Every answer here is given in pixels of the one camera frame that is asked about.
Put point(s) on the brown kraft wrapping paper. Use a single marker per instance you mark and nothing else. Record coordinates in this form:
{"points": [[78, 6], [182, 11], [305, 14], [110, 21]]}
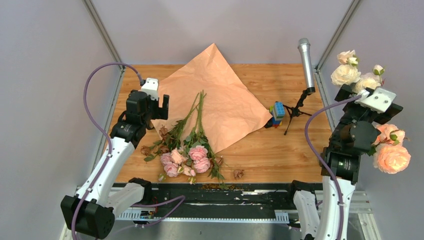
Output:
{"points": [[230, 110]]}

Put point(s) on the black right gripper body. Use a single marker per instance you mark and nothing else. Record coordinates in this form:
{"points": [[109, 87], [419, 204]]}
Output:
{"points": [[352, 111]]}

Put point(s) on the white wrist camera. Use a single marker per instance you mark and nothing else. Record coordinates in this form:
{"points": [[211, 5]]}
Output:
{"points": [[150, 87], [378, 100]]}

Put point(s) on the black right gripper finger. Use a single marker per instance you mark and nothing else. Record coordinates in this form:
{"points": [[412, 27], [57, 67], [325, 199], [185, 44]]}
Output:
{"points": [[393, 110], [345, 92]]}

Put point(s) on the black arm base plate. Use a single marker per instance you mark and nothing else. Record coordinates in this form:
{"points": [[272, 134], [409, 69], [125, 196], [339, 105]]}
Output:
{"points": [[207, 200]]}

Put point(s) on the peach roses in vase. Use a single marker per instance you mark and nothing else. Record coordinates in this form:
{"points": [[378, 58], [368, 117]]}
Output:
{"points": [[390, 156]]}

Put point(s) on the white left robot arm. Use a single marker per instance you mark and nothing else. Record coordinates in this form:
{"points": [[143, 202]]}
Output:
{"points": [[92, 210]]}

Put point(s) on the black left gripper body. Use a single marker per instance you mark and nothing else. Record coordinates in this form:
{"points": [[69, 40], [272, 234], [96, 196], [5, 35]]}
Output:
{"points": [[149, 115]]}

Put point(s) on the dried brown rose head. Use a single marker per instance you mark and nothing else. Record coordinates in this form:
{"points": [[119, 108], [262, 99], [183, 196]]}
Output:
{"points": [[238, 174]]}

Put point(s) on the white roses stem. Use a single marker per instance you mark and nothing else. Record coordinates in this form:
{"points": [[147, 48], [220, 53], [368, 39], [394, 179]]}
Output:
{"points": [[347, 73]]}

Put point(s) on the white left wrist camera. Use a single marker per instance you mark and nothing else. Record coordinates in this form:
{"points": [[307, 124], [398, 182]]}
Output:
{"points": [[150, 87]]}

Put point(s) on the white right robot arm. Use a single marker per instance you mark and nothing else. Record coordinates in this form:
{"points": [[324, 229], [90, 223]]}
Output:
{"points": [[353, 136]]}

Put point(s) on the rose bouquet with green leaves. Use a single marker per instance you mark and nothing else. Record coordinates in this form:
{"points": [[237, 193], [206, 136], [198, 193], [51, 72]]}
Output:
{"points": [[185, 150]]}

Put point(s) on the white slotted cable duct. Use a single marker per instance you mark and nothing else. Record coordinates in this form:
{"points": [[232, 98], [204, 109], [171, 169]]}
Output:
{"points": [[136, 215]]}

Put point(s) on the silver microphone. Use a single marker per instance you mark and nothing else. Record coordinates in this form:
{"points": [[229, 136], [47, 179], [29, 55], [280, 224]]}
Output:
{"points": [[304, 50]]}

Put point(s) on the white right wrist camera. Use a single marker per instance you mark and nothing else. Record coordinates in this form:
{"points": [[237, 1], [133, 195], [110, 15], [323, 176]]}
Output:
{"points": [[378, 100]]}

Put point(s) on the blue toy brick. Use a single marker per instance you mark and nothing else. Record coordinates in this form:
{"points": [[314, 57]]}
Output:
{"points": [[278, 111]]}

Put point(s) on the multicolour toy brick stack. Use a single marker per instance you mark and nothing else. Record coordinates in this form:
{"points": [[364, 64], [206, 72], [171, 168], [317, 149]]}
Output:
{"points": [[272, 122]]}

